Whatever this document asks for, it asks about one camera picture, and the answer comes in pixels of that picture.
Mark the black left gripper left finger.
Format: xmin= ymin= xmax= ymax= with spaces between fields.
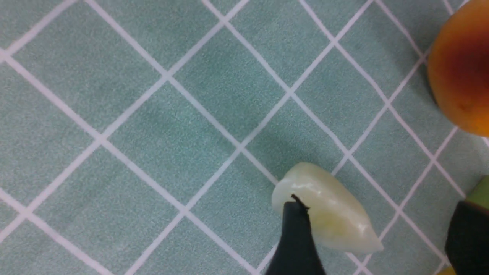
xmin=265 ymin=194 xmax=326 ymax=275

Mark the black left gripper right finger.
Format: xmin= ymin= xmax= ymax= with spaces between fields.
xmin=445 ymin=201 xmax=489 ymax=275

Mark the pale green dumpling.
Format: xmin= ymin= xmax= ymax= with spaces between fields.
xmin=271 ymin=162 xmax=384 ymax=254

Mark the orange red toy pear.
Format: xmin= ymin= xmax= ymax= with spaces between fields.
xmin=427 ymin=0 xmax=489 ymax=137

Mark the green checkered tablecloth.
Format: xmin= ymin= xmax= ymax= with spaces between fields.
xmin=0 ymin=0 xmax=488 ymax=275

